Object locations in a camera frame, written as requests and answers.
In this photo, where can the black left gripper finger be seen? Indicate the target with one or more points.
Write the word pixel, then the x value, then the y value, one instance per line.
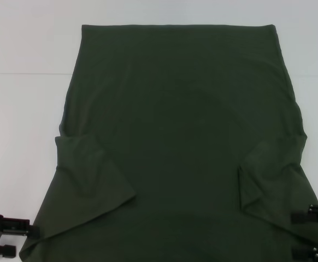
pixel 6 251
pixel 17 226

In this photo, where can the dark green shirt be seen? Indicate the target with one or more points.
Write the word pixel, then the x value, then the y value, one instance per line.
pixel 175 122

